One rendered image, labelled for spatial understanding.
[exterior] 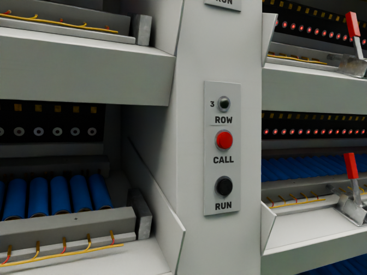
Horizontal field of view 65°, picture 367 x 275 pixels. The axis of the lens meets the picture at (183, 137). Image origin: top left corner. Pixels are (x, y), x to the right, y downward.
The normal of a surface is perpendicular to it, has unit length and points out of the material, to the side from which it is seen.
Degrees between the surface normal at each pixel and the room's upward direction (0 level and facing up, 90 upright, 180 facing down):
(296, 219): 23
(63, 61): 113
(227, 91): 90
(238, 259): 90
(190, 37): 90
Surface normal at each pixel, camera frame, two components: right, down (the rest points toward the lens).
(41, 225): 0.17, -0.92
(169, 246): -0.90, 0.01
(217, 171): 0.44, 0.02
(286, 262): 0.40, 0.40
